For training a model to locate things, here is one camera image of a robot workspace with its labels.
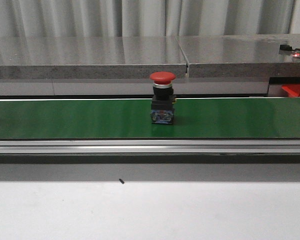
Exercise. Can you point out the grey stone counter slab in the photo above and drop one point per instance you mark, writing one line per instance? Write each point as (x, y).
(89, 57)

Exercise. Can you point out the green conveyor belt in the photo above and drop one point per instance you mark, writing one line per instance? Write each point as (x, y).
(205, 118)

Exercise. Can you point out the red plate tray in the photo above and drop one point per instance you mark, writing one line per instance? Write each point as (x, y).
(292, 90)

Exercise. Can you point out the black connector plug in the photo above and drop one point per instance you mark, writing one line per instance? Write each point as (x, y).
(285, 47)

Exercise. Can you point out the grey pleated curtain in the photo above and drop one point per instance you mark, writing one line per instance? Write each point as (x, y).
(143, 18)

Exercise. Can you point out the aluminium conveyor side rail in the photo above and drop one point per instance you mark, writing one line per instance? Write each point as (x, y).
(187, 146)

